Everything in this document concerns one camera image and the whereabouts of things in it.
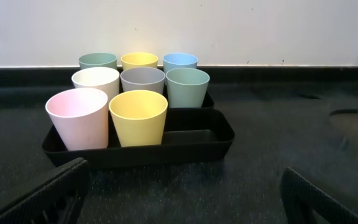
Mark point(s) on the blue cup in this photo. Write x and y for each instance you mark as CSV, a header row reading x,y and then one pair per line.
x,y
179,60

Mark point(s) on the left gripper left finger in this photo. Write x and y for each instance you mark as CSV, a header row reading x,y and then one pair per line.
x,y
42,199

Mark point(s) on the white cup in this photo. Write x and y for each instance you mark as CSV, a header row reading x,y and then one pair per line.
x,y
96,77

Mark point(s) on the pink cup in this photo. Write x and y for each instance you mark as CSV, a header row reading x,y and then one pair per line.
x,y
79,124

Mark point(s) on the grey cup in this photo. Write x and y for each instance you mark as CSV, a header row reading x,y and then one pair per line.
x,y
142,79

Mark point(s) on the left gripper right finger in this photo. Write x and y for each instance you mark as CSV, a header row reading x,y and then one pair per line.
x,y
306,205

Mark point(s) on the yellow cup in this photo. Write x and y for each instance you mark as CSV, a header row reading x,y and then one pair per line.
x,y
138,124
139,59

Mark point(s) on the black tray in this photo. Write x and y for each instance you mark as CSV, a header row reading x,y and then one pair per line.
x,y
197,146

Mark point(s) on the green cup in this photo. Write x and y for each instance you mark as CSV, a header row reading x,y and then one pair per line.
x,y
97,59
186,90

